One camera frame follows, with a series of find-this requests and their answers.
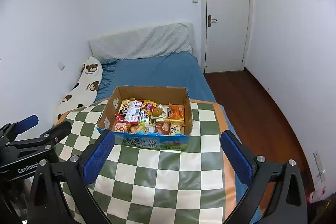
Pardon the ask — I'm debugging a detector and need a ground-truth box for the checkered green white mat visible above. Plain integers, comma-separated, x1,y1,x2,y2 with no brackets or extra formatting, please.
53,97,238,224

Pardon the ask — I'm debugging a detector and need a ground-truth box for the small yellow snack packet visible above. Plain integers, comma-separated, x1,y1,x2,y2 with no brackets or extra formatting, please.
118,99,132,117

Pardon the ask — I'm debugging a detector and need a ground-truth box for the braised egg clear packet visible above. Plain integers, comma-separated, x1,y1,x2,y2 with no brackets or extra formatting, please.
151,107,161,119

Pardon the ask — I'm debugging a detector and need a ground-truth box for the white door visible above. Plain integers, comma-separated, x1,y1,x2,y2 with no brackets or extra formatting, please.
201,0,253,73

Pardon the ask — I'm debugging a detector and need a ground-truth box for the wall socket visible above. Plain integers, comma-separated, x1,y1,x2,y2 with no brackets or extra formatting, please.
313,151,326,182

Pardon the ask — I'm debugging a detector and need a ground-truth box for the colourful candy bag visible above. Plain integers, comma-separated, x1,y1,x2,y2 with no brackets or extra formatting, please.
130,121,146,134

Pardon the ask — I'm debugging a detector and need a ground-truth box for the orange red snack packet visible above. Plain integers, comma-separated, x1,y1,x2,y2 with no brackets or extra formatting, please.
113,121,132,132

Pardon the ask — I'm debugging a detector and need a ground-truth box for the brown pastry snack packet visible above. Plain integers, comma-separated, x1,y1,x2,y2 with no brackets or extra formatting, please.
154,121,171,135

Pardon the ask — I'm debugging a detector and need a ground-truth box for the yellow crisps packet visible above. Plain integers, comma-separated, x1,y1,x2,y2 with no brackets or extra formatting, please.
169,122,184,135

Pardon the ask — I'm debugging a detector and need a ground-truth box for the red white snack box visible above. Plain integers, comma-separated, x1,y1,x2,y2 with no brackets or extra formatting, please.
124,100,142,124

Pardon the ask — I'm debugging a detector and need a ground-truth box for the cardboard milk box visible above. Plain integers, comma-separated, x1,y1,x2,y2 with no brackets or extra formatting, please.
97,86,193,151

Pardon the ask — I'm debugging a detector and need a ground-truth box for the grey white snack packet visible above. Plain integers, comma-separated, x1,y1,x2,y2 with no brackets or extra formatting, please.
158,105,170,119

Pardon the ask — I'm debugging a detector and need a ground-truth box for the yellow Sedaap noodle packet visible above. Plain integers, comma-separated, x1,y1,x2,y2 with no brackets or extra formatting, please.
141,100,157,113

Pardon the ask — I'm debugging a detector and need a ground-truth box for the blue bed sheet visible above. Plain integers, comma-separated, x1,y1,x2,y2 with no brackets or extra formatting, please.
93,52,263,224

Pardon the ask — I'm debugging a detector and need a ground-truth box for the red triangular snack packet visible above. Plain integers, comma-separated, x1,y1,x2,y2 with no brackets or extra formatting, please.
114,114,125,122

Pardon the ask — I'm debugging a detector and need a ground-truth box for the bear print pillow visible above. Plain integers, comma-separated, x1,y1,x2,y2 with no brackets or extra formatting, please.
53,56,102,124

